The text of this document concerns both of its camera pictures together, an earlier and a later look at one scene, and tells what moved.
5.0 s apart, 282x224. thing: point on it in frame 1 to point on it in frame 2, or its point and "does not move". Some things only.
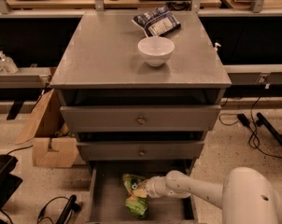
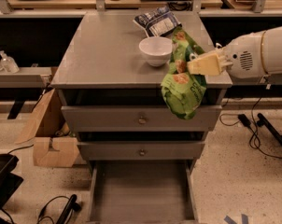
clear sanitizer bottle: x=7 y=64 does not move
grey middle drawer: x=141 y=150 does not move
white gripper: x=152 y=186 to x=244 y=55
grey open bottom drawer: x=107 y=194 does not move
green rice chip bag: x=136 y=205 to x=184 y=93
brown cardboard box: x=53 y=145 does not move
